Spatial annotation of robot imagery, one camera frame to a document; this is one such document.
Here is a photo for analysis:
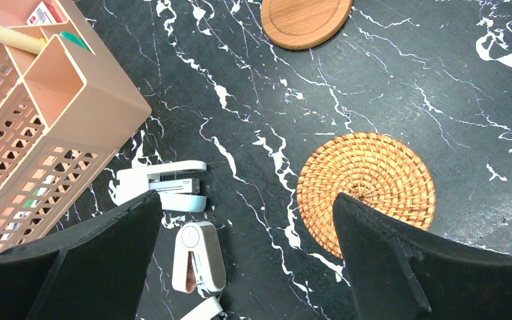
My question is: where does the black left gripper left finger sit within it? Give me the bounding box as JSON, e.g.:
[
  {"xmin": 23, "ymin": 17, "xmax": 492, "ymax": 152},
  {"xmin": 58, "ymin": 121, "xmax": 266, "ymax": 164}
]
[{"xmin": 0, "ymin": 191, "xmax": 162, "ymax": 319}]

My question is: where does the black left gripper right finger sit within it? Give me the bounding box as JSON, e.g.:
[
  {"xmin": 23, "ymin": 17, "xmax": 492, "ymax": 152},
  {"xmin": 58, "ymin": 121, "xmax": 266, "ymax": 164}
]
[{"xmin": 333, "ymin": 193, "xmax": 512, "ymax": 319}]

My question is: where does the woven rattan coaster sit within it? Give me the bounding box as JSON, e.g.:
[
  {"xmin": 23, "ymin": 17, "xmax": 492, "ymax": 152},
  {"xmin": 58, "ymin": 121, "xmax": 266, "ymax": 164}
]
[{"xmin": 296, "ymin": 132, "xmax": 436, "ymax": 258}]

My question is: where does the light wooden coaster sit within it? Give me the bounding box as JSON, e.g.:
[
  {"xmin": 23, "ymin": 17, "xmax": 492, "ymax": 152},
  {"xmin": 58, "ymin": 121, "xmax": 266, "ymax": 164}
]
[{"xmin": 260, "ymin": 0, "xmax": 353, "ymax": 50}]

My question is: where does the white and pink stapler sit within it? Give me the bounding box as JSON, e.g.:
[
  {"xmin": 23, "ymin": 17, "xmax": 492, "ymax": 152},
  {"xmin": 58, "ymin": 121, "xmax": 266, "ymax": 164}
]
[{"xmin": 172, "ymin": 221, "xmax": 227, "ymax": 293}]

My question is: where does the light blue stapler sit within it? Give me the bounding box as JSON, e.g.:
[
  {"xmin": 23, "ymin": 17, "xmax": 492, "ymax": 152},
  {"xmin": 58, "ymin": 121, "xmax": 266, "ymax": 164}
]
[{"xmin": 113, "ymin": 160, "xmax": 207, "ymax": 213}]

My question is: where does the orange plastic file organizer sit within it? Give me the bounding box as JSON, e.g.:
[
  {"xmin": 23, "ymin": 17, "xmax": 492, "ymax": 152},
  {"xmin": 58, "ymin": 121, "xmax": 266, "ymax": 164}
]
[{"xmin": 0, "ymin": 1, "xmax": 151, "ymax": 252}]

